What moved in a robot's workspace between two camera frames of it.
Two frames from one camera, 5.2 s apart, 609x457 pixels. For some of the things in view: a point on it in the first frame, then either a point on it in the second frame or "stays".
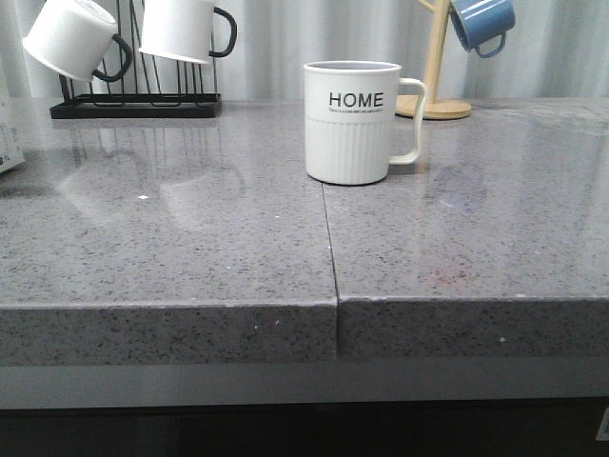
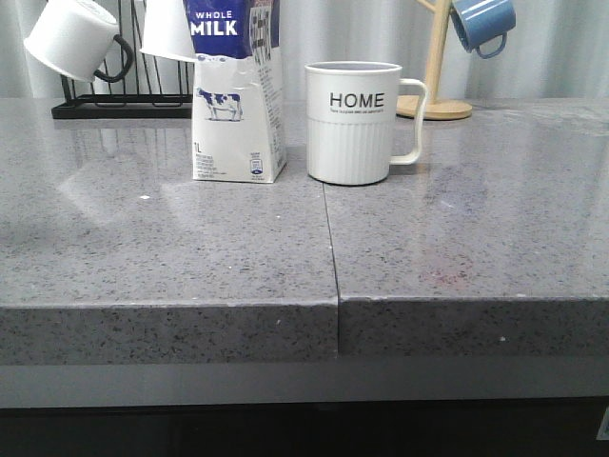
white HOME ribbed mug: (349, 119) stays
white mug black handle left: (77, 38) stays
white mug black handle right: (183, 29) stays
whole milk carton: (12, 113) → (238, 113)
